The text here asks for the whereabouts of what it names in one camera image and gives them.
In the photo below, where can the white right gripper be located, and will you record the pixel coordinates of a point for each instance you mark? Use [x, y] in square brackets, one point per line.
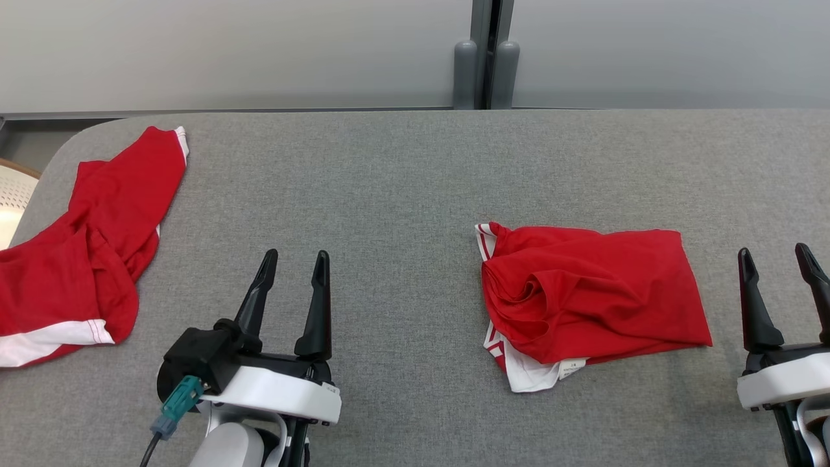
[788, 379]

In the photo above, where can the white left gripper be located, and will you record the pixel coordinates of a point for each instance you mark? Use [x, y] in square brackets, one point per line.
[279, 392]

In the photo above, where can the red white basketball jersey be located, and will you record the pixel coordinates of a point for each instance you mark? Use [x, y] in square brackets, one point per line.
[616, 292]

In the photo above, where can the red white-trimmed shorts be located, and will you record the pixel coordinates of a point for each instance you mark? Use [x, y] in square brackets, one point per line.
[97, 220]

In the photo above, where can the grey cylindrical bumper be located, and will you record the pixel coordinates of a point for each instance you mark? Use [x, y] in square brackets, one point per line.
[506, 74]
[465, 74]

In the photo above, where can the cream perforated laundry basket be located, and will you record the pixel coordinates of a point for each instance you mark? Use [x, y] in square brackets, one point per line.
[13, 201]

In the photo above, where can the grey wall base rail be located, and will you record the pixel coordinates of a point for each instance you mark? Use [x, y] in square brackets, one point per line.
[681, 107]
[227, 113]

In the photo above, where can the grey partition post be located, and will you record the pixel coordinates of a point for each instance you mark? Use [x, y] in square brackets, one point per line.
[481, 26]

